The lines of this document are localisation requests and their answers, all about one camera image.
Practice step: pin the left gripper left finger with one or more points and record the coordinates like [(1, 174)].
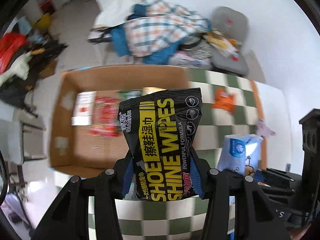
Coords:
[(123, 176)]

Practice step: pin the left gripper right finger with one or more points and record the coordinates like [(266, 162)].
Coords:
[(202, 176)]

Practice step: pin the blue tissue pack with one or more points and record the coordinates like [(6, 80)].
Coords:
[(240, 153)]

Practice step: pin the red floral packet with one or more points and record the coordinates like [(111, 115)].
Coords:
[(104, 119)]

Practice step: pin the black shoe wipes packet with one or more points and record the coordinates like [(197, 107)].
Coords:
[(159, 129)]

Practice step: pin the white cigarette carton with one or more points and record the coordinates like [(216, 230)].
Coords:
[(83, 109)]

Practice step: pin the green wipes packet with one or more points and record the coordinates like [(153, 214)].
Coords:
[(129, 94)]

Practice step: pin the orange wipes packet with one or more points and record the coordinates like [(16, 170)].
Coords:
[(224, 100)]

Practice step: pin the brown cardboard box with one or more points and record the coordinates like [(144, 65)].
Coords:
[(86, 137)]

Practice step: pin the purple fuzzy sock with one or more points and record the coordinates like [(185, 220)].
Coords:
[(263, 130)]

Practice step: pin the green checkered tablecloth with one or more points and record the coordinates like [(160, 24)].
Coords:
[(184, 219)]

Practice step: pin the white chair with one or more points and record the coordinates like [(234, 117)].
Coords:
[(22, 138)]

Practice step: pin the floral folded quilt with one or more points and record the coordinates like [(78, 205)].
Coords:
[(191, 59)]

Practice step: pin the black white patterned cushion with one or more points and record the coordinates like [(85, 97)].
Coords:
[(196, 47)]

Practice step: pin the yellow snack bag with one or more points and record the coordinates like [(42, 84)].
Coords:
[(225, 46)]

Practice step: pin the black tripod pile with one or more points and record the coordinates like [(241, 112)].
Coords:
[(14, 91)]

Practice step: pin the white goose plush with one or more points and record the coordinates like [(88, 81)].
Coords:
[(20, 66)]

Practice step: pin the grey chair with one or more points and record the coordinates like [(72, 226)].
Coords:
[(234, 27)]

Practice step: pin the white pillow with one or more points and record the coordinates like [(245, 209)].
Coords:
[(113, 12)]

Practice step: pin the yellow bin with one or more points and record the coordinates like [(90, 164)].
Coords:
[(44, 23)]

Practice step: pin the red plastic bag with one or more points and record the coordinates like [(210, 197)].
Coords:
[(9, 44)]

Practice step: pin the black stand post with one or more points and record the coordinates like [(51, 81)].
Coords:
[(309, 191)]

